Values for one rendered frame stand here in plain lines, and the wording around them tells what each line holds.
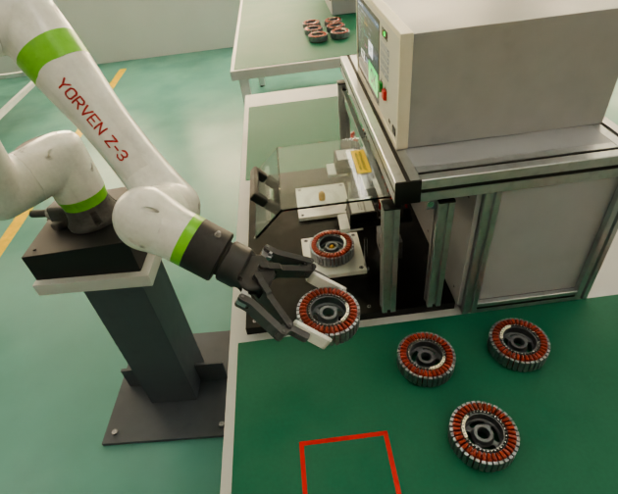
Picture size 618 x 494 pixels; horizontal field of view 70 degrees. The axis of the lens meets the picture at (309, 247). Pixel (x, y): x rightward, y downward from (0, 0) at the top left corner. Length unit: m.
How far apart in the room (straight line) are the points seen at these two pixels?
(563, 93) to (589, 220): 0.25
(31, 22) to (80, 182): 0.45
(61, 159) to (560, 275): 1.17
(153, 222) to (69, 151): 0.54
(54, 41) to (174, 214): 0.37
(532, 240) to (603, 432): 0.36
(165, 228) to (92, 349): 1.54
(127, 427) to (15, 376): 0.64
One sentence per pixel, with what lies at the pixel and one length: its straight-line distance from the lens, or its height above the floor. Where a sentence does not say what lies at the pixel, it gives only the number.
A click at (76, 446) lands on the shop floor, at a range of 1.99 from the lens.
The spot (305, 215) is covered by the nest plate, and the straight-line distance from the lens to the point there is 1.27.
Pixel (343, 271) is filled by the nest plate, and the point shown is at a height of 0.78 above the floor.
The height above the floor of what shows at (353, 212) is 0.92.
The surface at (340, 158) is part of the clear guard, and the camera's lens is 0.95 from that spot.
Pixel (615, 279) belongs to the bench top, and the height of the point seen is 0.75.
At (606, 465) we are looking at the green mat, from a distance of 0.94.
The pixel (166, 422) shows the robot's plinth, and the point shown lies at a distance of 1.86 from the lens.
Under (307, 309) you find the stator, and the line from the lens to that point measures 0.79.
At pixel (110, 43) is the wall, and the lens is 6.04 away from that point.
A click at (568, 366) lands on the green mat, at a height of 0.75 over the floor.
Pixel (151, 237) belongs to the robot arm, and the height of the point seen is 1.11.
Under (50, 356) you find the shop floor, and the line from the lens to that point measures 2.33.
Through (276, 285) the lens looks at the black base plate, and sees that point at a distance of 1.09.
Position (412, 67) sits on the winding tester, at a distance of 0.81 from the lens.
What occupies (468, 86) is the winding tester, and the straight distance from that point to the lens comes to 0.86.
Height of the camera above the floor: 1.53
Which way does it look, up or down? 40 degrees down
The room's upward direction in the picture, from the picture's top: 7 degrees counter-clockwise
